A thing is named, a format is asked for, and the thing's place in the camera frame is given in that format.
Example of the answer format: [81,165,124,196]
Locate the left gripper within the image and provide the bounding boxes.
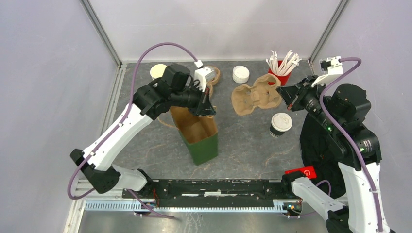
[171,82,217,117]

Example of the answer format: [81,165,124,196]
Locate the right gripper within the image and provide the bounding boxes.
[277,73,341,131]

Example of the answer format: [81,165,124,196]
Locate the cardboard cup carrier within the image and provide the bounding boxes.
[231,73,282,116]
[206,66,221,98]

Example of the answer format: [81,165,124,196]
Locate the white cup lid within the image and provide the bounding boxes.
[271,113,292,132]

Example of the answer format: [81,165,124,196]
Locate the brown paper bag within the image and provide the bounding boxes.
[157,106,218,166]

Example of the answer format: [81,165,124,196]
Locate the black paper coffee cup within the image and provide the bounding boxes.
[270,126,285,138]

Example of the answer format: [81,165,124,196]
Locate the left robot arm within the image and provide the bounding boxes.
[70,63,216,198]

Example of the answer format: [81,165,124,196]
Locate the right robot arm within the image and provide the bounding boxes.
[277,76,391,233]

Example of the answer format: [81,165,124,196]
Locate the red straw holder cup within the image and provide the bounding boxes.
[267,60,291,86]

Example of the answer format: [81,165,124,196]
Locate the stack of white lids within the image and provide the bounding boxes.
[232,65,250,84]

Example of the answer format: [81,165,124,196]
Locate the stack of paper cups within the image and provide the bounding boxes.
[150,64,167,80]

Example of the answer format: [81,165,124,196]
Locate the red card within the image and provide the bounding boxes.
[284,166,317,179]

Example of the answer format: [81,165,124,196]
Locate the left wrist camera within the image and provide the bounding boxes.
[194,60,212,92]

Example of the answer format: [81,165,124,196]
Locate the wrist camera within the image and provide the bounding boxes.
[194,60,212,92]
[311,56,343,87]

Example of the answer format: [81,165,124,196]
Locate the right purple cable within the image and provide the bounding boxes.
[290,57,384,233]

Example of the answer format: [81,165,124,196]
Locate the purple cable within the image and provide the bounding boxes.
[67,42,204,219]
[290,57,384,233]

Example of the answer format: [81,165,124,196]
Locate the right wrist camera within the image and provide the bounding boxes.
[311,56,343,87]

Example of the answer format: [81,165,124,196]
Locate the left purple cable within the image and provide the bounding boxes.
[67,42,204,219]

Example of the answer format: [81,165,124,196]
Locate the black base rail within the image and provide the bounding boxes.
[122,179,300,208]

